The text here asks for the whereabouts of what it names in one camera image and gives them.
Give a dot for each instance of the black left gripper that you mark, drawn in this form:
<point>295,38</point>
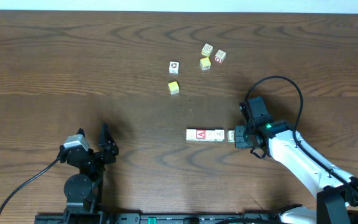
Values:
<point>95,155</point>

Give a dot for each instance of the yellow white block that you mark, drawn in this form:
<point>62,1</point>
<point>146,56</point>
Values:
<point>205,63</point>

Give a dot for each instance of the yellow top block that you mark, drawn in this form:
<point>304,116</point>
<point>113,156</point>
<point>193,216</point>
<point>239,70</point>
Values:
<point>173,87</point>

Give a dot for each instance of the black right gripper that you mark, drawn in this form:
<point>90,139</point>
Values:
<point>240,142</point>

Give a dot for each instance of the white block number 4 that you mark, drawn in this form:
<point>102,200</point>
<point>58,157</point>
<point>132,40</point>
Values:
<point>210,135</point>

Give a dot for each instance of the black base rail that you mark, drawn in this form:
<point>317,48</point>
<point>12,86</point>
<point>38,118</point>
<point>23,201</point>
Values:
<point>135,218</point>

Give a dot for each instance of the yellow bordered block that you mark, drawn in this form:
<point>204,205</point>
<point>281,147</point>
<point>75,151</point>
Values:
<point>207,50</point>

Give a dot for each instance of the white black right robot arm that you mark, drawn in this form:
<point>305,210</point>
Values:
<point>335,190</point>

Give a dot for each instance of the red bordered block rear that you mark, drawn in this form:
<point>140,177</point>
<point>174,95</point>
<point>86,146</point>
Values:
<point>220,56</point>

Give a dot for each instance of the red block letter A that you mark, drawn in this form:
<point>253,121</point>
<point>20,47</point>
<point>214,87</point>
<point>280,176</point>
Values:
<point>200,135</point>

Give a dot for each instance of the white block letter M ladybug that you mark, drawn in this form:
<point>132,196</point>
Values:
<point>191,135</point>

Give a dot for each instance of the white block with letter A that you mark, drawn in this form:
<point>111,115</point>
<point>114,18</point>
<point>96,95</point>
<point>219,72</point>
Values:
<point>173,67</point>

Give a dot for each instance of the white block with green edge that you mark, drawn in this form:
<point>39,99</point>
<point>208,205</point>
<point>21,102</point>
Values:
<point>231,136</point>

